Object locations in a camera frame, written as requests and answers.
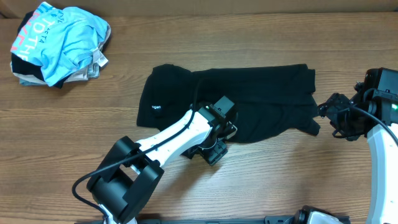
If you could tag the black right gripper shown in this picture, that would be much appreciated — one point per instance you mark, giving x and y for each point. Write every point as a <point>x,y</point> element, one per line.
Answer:
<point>331,109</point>

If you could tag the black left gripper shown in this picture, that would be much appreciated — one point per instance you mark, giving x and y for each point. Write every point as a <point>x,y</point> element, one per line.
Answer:
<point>212,154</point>

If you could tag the black polo shirt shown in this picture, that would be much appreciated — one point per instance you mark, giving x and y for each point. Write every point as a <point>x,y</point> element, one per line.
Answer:
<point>269,100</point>

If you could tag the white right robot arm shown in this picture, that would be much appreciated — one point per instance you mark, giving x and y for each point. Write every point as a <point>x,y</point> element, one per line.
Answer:
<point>375,118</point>

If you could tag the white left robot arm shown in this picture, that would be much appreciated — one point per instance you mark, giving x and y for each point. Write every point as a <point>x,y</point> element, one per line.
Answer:
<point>128,175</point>

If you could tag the grey folded garment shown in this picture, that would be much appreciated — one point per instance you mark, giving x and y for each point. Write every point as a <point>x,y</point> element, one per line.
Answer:
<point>89,72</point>

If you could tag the light blue printed t-shirt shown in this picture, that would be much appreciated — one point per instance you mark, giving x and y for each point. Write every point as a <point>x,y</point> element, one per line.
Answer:
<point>60,41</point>

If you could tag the black folded garment in pile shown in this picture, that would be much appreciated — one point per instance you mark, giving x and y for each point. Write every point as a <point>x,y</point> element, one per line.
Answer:
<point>26,69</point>

